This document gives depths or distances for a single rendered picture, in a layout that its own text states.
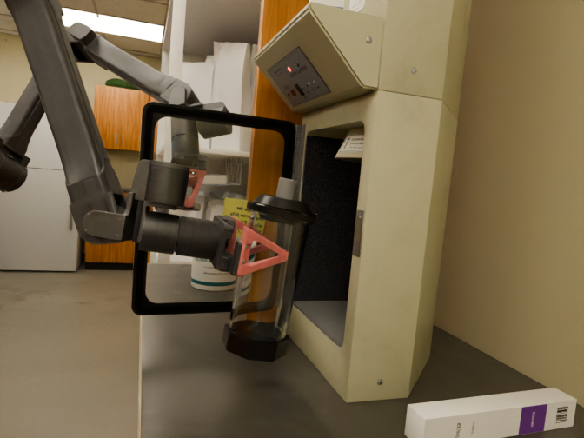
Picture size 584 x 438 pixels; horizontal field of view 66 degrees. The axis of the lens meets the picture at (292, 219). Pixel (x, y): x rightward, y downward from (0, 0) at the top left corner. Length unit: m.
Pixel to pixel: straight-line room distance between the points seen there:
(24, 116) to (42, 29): 0.54
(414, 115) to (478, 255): 0.51
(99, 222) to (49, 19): 0.29
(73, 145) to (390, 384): 0.59
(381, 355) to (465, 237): 0.50
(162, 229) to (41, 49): 0.30
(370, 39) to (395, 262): 0.33
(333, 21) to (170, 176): 0.31
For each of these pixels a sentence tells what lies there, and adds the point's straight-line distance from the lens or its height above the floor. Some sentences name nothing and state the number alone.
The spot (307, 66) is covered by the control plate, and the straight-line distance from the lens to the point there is 0.76.
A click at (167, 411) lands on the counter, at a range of 0.69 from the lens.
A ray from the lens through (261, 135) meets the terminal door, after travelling 0.92.
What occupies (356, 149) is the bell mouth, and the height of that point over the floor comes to 1.33.
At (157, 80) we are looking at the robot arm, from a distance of 1.09.
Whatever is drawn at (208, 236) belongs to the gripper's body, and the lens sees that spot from 0.64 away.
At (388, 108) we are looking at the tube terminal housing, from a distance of 0.68.
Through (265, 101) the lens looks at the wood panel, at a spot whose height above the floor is 1.43.
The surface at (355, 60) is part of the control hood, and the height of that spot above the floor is 1.44.
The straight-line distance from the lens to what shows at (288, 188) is 0.67.
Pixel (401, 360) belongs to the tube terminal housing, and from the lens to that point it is 0.76.
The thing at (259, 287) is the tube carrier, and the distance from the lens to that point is 0.66.
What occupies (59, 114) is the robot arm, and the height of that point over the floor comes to 1.33.
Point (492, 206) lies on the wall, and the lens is 1.10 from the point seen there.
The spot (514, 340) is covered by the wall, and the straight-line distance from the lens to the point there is 1.06.
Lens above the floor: 1.27
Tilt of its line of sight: 5 degrees down
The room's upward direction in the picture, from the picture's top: 5 degrees clockwise
